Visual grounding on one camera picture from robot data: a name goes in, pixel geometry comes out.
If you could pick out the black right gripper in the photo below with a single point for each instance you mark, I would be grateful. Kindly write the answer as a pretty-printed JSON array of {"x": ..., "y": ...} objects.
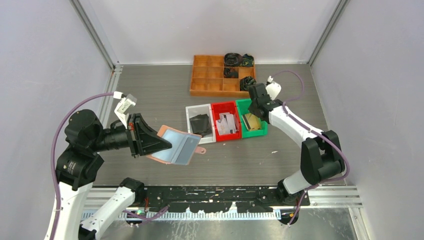
[{"x": 251, "y": 107}]

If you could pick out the white plastic bin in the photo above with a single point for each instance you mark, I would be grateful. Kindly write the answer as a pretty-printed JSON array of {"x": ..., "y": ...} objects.
[{"x": 194, "y": 110}]

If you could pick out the green patterned rolled tie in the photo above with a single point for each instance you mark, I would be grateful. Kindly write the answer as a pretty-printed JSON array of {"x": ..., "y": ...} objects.
[{"x": 248, "y": 61}]

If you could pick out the dark rolled belt top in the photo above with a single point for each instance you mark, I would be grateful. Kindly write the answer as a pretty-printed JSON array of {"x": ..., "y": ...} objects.
[{"x": 232, "y": 59}]

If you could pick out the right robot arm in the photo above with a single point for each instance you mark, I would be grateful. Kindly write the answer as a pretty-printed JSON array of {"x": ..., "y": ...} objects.
[{"x": 321, "y": 157}]

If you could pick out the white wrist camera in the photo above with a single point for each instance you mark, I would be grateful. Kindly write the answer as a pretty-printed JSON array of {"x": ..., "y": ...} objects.
[
  {"x": 125, "y": 102},
  {"x": 273, "y": 88}
]

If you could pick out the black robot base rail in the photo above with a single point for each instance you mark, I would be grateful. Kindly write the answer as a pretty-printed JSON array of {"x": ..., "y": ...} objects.
[{"x": 218, "y": 199}]

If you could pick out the light blue card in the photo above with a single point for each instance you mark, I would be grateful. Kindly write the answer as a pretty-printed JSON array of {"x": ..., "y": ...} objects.
[{"x": 175, "y": 145}]

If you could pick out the tan leather card holder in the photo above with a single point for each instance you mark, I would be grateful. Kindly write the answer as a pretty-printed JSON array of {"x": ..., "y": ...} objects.
[{"x": 175, "y": 145}]

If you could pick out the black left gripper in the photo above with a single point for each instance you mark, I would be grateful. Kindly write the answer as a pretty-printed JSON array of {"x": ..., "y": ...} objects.
[{"x": 142, "y": 136}]

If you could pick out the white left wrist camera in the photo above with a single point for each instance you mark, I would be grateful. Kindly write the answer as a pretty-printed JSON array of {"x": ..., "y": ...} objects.
[{"x": 125, "y": 102}]

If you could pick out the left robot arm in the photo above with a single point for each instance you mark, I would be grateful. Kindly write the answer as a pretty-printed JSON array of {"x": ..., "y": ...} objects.
[{"x": 76, "y": 170}]

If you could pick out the gold cards in bin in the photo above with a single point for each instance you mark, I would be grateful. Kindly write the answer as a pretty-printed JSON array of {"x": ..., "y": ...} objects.
[{"x": 251, "y": 122}]

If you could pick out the camouflage rolled tie lower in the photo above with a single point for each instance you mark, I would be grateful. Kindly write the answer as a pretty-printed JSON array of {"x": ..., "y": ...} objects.
[{"x": 246, "y": 82}]

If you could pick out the grey white cards stack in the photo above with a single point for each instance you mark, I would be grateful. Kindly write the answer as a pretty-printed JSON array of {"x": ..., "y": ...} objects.
[{"x": 226, "y": 124}]

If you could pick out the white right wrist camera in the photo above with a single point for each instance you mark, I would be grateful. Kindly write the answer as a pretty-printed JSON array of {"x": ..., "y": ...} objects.
[{"x": 273, "y": 88}]

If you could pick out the orange wooden compartment tray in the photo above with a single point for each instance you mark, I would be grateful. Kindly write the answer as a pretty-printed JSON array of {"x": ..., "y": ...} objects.
[{"x": 207, "y": 78}]

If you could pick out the red plastic bin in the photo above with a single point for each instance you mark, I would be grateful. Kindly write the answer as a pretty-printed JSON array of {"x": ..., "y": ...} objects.
[{"x": 221, "y": 107}]

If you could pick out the dark rolled tie middle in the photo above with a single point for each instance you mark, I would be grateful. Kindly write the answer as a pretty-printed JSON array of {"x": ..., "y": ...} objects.
[{"x": 230, "y": 73}]

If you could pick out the green plastic bin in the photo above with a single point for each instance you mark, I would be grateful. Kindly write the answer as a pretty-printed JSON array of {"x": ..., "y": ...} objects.
[{"x": 242, "y": 107}]

